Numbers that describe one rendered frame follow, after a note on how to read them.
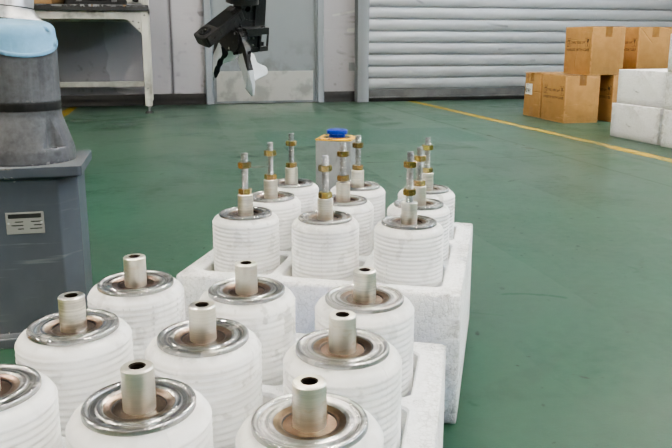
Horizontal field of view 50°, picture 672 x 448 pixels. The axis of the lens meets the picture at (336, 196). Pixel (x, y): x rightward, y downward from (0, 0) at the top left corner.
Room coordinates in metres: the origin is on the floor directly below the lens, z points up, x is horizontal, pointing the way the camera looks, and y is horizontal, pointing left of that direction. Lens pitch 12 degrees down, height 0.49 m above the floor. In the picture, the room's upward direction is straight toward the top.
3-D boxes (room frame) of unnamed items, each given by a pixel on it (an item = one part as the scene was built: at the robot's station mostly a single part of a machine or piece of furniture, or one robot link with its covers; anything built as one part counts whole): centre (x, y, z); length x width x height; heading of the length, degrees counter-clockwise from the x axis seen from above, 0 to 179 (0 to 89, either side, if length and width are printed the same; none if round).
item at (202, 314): (0.56, 0.11, 0.26); 0.02 x 0.02 x 0.03
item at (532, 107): (5.05, -1.50, 0.15); 0.30 x 0.24 x 0.30; 102
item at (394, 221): (0.96, -0.10, 0.25); 0.08 x 0.08 x 0.01
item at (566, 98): (4.73, -1.52, 0.15); 0.30 x 0.24 x 0.30; 12
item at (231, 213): (1.01, 0.13, 0.25); 0.08 x 0.08 x 0.01
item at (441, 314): (1.10, -0.01, 0.09); 0.39 x 0.39 x 0.18; 77
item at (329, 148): (1.40, 0.00, 0.16); 0.07 x 0.07 x 0.31; 77
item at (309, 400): (0.43, 0.02, 0.26); 0.02 x 0.02 x 0.03
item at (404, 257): (0.96, -0.10, 0.16); 0.10 x 0.10 x 0.18
